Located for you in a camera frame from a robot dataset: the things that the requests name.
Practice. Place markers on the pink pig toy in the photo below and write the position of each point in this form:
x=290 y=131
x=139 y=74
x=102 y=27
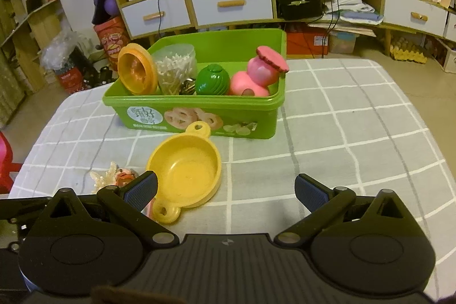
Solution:
x=245 y=83

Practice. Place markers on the wooden shelf unit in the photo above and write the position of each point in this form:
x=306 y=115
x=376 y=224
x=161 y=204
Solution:
x=28 y=26

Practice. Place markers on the white storage crate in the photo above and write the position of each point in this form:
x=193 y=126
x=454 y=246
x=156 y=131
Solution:
x=449 y=58

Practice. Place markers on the red plastic stool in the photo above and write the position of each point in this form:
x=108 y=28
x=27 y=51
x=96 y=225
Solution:
x=5 y=161

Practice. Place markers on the green plastic box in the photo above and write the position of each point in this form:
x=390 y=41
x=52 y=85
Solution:
x=249 y=118

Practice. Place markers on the yellow toy pot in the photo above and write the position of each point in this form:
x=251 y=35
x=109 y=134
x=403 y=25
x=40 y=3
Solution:
x=185 y=172

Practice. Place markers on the black bag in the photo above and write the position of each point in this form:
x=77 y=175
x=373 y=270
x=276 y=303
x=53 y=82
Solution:
x=299 y=3

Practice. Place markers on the clear plastic bag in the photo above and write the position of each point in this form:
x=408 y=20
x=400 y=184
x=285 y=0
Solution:
x=60 y=47

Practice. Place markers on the orange face-print box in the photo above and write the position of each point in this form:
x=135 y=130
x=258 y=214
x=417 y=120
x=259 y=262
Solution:
x=110 y=38

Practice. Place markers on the cotton swab pack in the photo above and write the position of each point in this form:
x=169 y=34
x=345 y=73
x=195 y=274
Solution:
x=174 y=69

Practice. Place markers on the orange plastic lid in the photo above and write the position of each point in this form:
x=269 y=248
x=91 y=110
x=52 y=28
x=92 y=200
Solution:
x=135 y=69

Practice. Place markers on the pale starfish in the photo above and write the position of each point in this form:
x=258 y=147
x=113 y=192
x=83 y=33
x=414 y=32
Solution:
x=107 y=175

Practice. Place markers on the yellow egg tray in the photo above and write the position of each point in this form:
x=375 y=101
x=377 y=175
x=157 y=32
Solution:
x=408 y=53

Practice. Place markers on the red printed box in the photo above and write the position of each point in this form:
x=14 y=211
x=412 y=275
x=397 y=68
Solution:
x=69 y=79

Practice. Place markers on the pile of folded clothes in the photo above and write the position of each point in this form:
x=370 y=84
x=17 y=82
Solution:
x=352 y=6

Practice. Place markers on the grey checkered tablecloth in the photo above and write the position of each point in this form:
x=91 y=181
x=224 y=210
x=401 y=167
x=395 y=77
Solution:
x=356 y=133

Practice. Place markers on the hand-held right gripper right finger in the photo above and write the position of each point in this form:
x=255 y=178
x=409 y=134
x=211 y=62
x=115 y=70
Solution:
x=310 y=195

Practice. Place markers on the toy corn cob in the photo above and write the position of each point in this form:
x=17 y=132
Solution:
x=212 y=79

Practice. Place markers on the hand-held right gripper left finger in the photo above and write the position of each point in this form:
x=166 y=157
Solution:
x=140 y=190

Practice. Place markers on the clear plastic container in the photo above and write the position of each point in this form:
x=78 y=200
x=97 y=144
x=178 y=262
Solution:
x=342 y=42

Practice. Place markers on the purple ball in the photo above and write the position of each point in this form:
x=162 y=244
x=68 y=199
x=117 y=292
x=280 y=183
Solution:
x=110 y=3

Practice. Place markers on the orange cardboard box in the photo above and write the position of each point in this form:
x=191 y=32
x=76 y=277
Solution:
x=306 y=40

